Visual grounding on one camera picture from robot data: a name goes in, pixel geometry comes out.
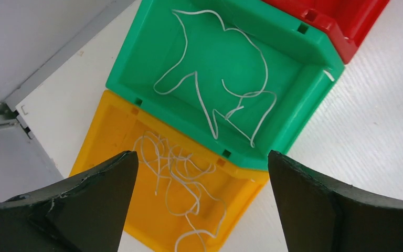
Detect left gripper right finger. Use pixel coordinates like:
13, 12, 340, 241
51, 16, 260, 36
268, 151, 403, 251

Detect green plastic bin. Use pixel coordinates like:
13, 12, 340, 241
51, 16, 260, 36
106, 1, 344, 170

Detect red plastic bin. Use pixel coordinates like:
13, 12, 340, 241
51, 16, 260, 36
265, 0, 389, 64

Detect yellow plastic bin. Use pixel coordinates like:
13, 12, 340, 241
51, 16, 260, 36
70, 90, 269, 251

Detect white thin wire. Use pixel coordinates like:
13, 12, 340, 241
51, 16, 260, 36
132, 130, 227, 252
153, 9, 278, 149

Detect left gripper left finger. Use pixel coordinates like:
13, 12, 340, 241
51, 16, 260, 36
0, 151, 139, 251

